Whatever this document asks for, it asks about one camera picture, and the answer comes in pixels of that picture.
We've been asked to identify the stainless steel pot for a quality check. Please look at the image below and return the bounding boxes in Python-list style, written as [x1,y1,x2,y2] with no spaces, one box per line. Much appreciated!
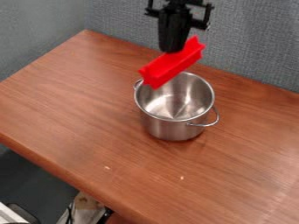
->
[134,72,221,141]

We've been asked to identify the red plastic block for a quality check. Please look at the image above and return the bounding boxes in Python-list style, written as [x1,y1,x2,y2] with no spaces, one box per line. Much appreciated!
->
[138,36,206,89]

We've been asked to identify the wooden table leg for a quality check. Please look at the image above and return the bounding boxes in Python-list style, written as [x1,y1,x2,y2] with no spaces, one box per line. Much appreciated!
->
[57,192,114,224]

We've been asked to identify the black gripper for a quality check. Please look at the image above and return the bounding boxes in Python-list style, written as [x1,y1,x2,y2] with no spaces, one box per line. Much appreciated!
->
[145,0,215,53]

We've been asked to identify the white object at corner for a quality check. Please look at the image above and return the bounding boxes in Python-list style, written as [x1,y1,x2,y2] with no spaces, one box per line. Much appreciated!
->
[0,202,42,224]

